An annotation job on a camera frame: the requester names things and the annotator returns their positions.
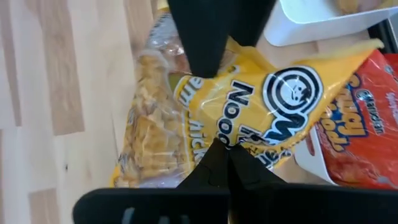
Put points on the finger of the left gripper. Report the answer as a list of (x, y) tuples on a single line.
[(252, 18), (202, 37)]

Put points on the red Saucy Noods pack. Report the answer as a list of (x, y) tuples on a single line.
[(367, 130)]

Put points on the white plastic bin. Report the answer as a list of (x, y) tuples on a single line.
[(311, 158), (311, 28)]

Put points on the yellow Maruchan ramen pack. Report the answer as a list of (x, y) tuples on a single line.
[(351, 4), (248, 93)]

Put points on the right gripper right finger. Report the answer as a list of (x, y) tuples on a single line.
[(248, 174)]

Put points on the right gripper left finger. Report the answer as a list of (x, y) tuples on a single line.
[(214, 171)]

